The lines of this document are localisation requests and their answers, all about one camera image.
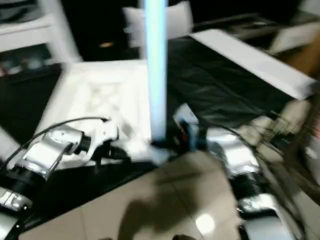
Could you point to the black box with yellow label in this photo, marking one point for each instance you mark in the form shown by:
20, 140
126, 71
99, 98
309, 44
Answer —
100, 25

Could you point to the white rectangular box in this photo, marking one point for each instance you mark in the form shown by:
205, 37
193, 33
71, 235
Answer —
292, 37

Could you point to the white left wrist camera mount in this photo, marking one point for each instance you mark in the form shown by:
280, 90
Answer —
105, 135

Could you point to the brown cardboard box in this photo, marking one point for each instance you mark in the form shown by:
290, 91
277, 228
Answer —
305, 55

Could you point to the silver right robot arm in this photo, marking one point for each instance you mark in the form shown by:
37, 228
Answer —
232, 155

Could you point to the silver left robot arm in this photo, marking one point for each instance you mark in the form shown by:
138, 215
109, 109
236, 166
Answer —
50, 147

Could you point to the black work mat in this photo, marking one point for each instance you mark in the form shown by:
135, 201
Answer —
225, 75

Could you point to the grey cushion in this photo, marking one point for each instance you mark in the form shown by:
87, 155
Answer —
177, 20

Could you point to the white plastic table top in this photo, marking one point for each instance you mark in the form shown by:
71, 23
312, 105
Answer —
100, 82

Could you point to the white plastic table leg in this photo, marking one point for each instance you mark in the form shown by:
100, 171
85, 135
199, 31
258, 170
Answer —
6, 140
156, 62
60, 32

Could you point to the white flat board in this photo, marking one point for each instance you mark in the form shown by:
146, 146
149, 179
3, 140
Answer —
250, 57

